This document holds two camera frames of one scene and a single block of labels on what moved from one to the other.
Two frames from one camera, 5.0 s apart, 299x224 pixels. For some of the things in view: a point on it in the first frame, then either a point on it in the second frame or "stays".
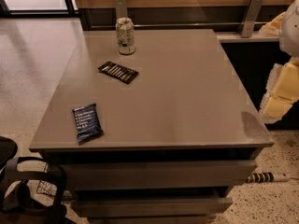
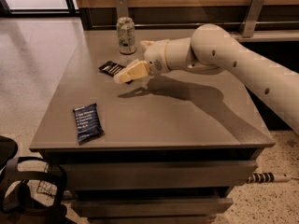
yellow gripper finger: (273, 27) -> (155, 54)
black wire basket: (46, 187) stays
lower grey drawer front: (152, 206) stays
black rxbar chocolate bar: (123, 74) stays
